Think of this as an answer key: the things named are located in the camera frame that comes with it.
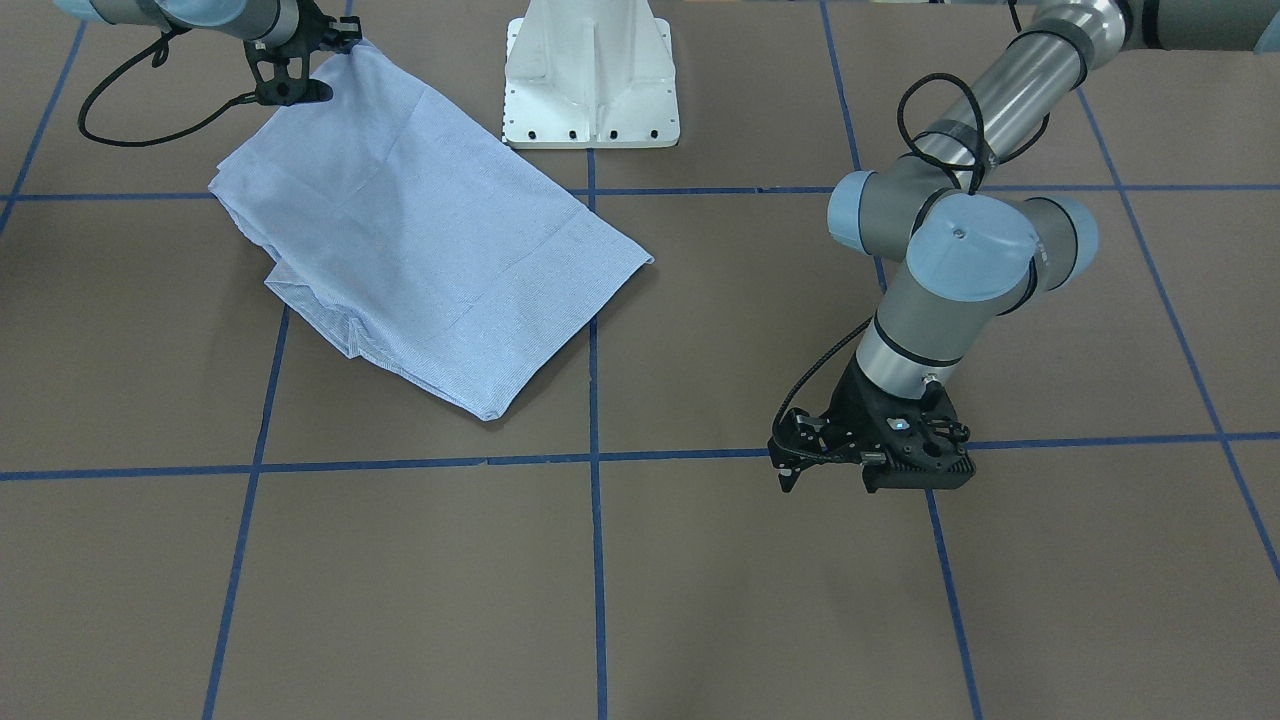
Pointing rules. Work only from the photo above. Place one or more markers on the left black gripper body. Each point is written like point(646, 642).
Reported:
point(857, 405)

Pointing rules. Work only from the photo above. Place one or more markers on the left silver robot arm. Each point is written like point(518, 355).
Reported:
point(965, 257)

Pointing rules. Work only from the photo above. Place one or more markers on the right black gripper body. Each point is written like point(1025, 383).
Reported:
point(313, 27)

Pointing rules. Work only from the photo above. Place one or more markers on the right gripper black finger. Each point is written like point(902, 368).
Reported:
point(340, 38)

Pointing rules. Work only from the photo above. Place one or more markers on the light blue striped shirt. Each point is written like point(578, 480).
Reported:
point(405, 233)

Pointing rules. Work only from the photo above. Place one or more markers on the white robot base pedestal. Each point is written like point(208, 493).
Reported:
point(590, 75)

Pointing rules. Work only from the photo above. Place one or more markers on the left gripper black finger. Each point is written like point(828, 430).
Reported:
point(790, 456)

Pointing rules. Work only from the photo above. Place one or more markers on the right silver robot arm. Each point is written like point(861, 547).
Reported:
point(244, 20)

